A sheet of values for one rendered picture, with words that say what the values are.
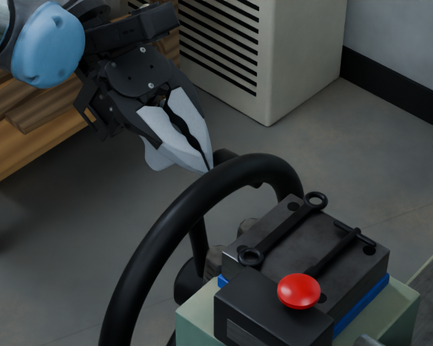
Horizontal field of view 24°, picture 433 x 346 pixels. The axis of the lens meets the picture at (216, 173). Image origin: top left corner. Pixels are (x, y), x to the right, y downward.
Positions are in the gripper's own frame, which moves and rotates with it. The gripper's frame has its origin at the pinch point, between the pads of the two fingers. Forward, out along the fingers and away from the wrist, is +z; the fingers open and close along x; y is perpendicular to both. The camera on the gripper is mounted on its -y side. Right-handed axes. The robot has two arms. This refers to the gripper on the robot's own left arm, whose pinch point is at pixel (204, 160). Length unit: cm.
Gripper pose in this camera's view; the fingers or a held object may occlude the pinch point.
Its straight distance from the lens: 98.2
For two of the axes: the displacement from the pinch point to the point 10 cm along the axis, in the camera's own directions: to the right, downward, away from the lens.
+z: 6.2, 7.7, -1.3
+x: -6.8, 4.4, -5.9
